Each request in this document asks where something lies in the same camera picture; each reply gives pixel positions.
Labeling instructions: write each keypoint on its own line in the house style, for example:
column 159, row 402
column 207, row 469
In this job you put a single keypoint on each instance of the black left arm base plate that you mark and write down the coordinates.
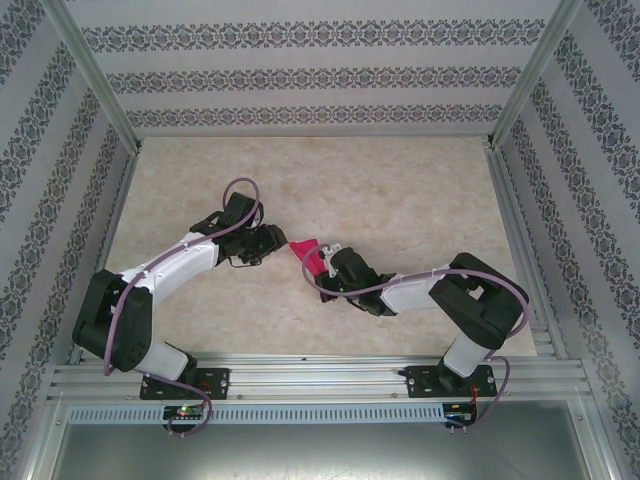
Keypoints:
column 220, row 382

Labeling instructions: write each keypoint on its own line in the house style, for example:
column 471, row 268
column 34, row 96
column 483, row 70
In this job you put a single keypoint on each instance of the aluminium mounting rail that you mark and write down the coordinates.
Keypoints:
column 310, row 380

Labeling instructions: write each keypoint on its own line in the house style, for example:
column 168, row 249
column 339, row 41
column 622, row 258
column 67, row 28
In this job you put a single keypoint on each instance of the pink paper sheet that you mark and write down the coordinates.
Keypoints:
column 305, row 252

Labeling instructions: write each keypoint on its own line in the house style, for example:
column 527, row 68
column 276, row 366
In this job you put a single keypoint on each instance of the aluminium frame post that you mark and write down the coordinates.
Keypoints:
column 532, row 75
column 95, row 75

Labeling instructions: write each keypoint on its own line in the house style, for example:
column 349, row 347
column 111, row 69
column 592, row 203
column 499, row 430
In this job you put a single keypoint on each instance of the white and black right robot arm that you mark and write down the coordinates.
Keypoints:
column 410, row 295

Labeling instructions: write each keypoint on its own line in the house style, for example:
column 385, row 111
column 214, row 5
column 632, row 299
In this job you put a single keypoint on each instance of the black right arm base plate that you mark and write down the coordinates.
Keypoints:
column 420, row 385

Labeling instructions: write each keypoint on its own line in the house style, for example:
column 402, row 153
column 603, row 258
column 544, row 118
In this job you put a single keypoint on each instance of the grey metal sheet panel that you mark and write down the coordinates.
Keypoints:
column 320, row 450

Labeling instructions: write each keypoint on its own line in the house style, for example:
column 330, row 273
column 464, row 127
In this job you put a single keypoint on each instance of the aluminium side rail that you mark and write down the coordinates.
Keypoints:
column 522, row 250
column 101, row 250

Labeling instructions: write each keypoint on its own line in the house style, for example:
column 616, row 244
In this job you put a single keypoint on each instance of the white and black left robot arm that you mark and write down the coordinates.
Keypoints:
column 185, row 260

